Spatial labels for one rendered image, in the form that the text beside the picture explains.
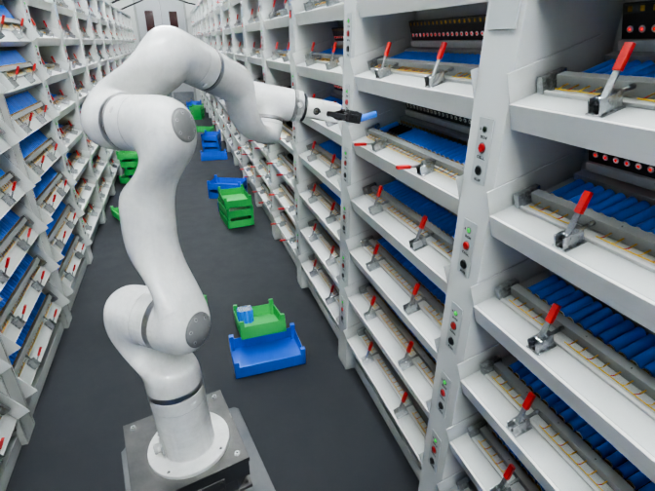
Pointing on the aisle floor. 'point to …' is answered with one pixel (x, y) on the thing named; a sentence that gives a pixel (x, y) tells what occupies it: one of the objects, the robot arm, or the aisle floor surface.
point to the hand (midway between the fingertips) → (352, 116)
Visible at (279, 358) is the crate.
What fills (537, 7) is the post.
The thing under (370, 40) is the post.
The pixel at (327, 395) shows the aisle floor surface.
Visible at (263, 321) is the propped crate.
